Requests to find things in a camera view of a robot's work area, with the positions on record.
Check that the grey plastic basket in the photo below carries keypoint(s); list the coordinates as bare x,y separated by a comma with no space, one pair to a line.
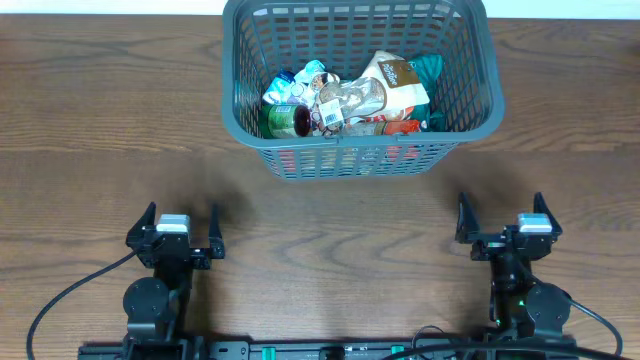
262,37

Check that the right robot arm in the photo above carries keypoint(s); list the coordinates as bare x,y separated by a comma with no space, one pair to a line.
521,306

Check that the Kleenex tissue pack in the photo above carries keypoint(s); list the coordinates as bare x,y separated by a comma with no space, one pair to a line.
285,90

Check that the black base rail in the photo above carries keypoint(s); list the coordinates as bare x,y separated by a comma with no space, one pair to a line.
430,348

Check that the green Nescafe coffee bag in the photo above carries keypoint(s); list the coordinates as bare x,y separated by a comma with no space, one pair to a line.
428,67

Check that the beige mushroom snack bag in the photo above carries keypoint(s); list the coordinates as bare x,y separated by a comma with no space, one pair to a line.
388,90

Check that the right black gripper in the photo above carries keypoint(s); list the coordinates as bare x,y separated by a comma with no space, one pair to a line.
509,244

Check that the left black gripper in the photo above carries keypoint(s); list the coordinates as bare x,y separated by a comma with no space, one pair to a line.
176,247

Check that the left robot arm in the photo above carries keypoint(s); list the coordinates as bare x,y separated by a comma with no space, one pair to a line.
156,305

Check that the light teal small packet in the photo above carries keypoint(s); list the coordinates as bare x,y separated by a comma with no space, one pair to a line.
311,74

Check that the green lidded jar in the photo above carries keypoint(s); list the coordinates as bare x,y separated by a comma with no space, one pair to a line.
284,121

